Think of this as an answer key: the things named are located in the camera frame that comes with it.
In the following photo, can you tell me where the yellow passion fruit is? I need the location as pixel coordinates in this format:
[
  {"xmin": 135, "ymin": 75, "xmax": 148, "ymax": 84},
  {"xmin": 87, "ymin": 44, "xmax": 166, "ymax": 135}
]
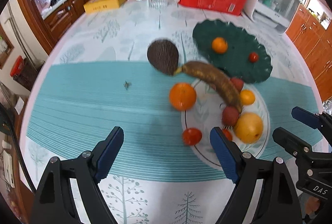
[{"xmin": 233, "ymin": 112, "xmax": 263, "ymax": 144}]

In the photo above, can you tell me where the red tomato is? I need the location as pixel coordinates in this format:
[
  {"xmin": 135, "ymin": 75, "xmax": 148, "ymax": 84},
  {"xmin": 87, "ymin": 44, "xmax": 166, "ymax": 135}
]
[
  {"xmin": 182, "ymin": 128, "xmax": 203, "ymax": 146},
  {"xmin": 222, "ymin": 129, "xmax": 233, "ymax": 141}
]

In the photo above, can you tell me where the red lychee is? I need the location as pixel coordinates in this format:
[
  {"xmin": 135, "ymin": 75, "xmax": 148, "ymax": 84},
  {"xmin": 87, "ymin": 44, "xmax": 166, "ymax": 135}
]
[
  {"xmin": 222, "ymin": 106, "xmax": 239, "ymax": 127},
  {"xmin": 229, "ymin": 77, "xmax": 244, "ymax": 92}
]

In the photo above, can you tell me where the overripe brown banana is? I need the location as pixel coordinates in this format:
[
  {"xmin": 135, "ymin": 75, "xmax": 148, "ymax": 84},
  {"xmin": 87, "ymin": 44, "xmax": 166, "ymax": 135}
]
[{"xmin": 173, "ymin": 61, "xmax": 243, "ymax": 113}]

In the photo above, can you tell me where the large orange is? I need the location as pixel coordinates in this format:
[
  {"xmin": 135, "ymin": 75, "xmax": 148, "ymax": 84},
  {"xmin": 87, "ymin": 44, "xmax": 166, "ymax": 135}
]
[{"xmin": 169, "ymin": 82, "xmax": 197, "ymax": 111}]

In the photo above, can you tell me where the dark brown avocado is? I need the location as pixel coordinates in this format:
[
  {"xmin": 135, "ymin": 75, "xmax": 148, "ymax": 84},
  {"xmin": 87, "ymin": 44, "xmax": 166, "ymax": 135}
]
[{"xmin": 147, "ymin": 38, "xmax": 179, "ymax": 76}]

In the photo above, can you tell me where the person's right hand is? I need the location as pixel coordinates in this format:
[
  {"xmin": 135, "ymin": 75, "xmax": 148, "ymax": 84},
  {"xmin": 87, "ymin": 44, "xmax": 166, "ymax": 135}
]
[{"xmin": 303, "ymin": 196, "xmax": 320, "ymax": 223}]

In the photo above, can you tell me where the small yellow kumquat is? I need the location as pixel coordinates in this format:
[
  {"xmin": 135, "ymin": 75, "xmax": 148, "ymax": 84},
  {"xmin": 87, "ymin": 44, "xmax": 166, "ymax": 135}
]
[{"xmin": 240, "ymin": 90, "xmax": 255, "ymax": 105}]

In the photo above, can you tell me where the wooden side cabinet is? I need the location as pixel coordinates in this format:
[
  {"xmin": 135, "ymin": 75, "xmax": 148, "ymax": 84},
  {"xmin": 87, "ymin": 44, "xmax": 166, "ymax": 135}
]
[{"xmin": 286, "ymin": 4, "xmax": 332, "ymax": 101}]

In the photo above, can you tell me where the small cherry tomato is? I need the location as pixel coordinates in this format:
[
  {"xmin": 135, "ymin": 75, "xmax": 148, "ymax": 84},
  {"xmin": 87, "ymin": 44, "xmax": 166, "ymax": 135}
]
[{"xmin": 248, "ymin": 52, "xmax": 259, "ymax": 63}]

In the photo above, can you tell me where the white floral plate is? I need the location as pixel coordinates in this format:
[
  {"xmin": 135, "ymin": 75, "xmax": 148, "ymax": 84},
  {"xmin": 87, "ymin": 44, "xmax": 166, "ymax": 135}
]
[{"xmin": 181, "ymin": 79, "xmax": 270, "ymax": 171}]

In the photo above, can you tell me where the dark green scalloped plate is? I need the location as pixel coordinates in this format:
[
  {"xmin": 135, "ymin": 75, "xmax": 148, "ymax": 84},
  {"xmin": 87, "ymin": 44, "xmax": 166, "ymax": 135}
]
[{"xmin": 192, "ymin": 19, "xmax": 273, "ymax": 83}]

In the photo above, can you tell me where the small mandarin orange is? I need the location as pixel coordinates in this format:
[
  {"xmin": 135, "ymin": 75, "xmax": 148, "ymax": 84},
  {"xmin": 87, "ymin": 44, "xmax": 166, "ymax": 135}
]
[{"xmin": 212, "ymin": 37, "xmax": 228, "ymax": 54}]

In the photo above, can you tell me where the white countertop storage box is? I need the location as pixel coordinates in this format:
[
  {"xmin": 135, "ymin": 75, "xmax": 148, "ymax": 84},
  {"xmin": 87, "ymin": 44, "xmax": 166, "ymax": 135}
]
[{"xmin": 243, "ymin": 0, "xmax": 300, "ymax": 34}]

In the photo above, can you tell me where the small dried fruit stem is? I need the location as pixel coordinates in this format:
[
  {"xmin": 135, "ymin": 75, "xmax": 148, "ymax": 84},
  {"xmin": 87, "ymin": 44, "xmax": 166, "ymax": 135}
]
[{"xmin": 124, "ymin": 81, "xmax": 132, "ymax": 90}]

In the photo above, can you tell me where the red basket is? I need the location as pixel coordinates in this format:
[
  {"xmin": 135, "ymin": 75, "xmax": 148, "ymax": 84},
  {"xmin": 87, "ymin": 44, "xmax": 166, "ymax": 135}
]
[{"xmin": 10, "ymin": 55, "xmax": 25, "ymax": 77}]

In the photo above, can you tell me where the tree pattern tablecloth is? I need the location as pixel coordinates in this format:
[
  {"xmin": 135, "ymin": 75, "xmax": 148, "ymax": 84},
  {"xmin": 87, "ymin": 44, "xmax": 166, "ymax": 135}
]
[{"xmin": 21, "ymin": 1, "xmax": 328, "ymax": 223}]

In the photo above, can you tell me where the yellow rectangular box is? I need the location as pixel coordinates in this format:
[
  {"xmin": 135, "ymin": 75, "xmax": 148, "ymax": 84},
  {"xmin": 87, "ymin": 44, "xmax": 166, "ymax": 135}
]
[{"xmin": 83, "ymin": 0, "xmax": 126, "ymax": 14}]

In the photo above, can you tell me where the black cable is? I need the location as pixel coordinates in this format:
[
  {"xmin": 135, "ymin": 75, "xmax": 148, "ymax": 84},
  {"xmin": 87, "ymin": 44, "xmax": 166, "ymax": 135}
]
[{"xmin": 0, "ymin": 103, "xmax": 37, "ymax": 193}]

